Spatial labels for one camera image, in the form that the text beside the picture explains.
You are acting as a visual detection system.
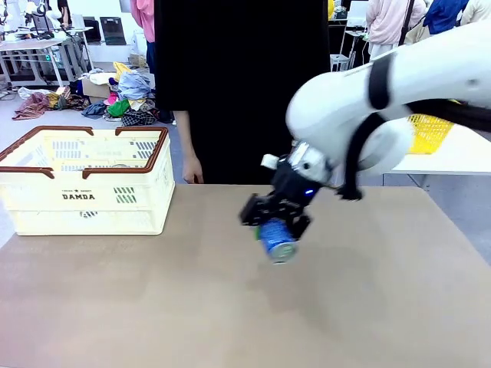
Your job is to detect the person in pink top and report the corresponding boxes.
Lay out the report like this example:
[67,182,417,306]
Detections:
[130,0,157,43]

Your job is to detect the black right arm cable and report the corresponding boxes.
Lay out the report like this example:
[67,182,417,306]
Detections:
[342,98,491,202]

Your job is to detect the white table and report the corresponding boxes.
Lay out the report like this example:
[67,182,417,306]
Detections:
[383,126,491,176]

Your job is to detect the pile of colourful clothes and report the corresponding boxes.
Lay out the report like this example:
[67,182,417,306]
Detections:
[13,63,170,127]

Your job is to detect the person in cream jacket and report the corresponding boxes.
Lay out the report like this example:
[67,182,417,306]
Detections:
[460,0,491,26]

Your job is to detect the cream shopping basket brown handles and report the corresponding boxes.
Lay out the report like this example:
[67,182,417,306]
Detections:
[0,126,176,237]

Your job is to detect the person's right forearm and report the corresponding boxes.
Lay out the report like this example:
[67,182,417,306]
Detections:
[174,110,199,162]

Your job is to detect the person's right hand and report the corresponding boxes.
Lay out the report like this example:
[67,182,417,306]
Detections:
[182,155,204,185]

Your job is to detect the yellow plastic shopping basket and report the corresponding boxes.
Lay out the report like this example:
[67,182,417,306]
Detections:
[406,113,456,155]

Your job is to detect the cardboard box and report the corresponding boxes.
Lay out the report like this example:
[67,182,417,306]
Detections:
[78,74,116,100]

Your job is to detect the person in blue jacket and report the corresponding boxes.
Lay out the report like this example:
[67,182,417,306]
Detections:
[423,0,471,36]

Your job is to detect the white computer case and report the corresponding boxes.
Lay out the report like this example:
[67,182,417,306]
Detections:
[329,53,351,74]

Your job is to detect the person in pink hoodie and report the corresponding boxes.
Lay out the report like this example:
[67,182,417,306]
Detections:
[366,0,427,61]

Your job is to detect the blue Sweat drink can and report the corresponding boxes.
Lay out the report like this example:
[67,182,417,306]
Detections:
[257,217,299,265]

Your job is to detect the person in black shirt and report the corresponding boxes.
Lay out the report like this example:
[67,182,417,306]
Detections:
[153,0,331,185]

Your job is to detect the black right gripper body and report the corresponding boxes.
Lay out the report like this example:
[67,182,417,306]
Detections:
[268,153,329,212]

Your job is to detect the grey workbench table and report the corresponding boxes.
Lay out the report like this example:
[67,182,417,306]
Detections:
[0,26,93,87]

